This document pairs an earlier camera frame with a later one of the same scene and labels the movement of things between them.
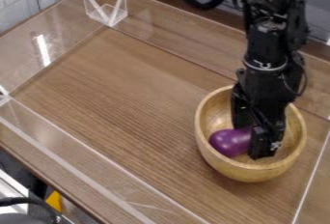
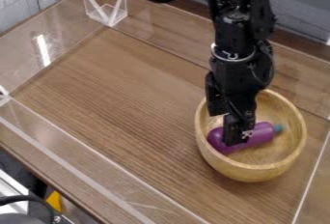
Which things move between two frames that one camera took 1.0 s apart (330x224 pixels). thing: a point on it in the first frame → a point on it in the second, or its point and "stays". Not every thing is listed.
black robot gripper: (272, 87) → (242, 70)
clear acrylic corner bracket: (107, 14) stays
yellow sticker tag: (54, 201) stays
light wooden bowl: (212, 118) stays
